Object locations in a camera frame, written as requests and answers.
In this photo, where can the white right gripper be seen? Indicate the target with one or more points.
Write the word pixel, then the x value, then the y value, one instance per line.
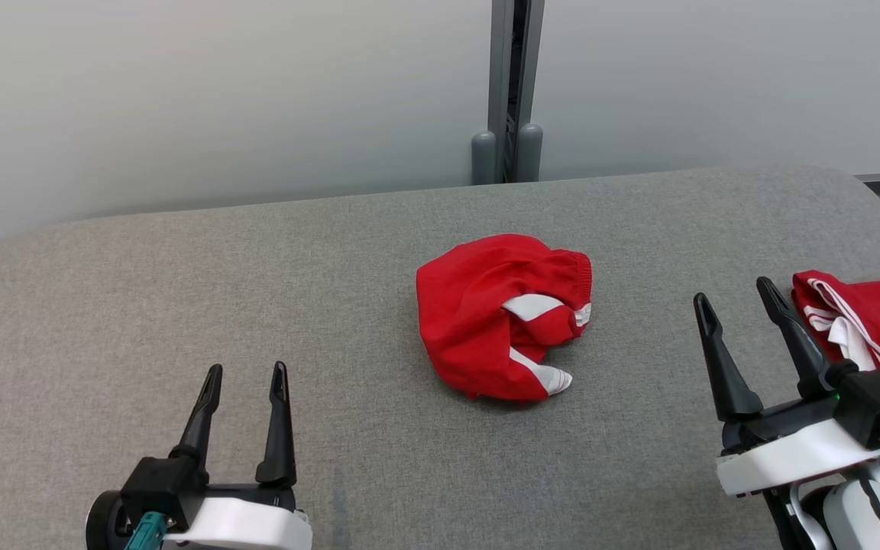
pixel 791 454

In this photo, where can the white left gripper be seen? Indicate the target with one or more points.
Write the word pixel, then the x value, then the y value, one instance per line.
pixel 249 527

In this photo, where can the red shorts with white stripes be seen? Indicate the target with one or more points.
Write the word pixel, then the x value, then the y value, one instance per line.
pixel 463 313

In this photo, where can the grey fabric sofa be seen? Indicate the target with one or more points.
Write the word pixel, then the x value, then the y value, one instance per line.
pixel 257 290

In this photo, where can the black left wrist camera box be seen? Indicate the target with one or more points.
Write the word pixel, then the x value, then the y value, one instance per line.
pixel 161 489

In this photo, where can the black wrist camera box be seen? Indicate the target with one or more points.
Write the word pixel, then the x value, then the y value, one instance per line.
pixel 161 489
pixel 879 401

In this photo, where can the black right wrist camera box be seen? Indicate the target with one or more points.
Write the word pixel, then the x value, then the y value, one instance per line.
pixel 879 401

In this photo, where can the grey partition post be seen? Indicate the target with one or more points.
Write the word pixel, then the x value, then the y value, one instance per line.
pixel 509 76

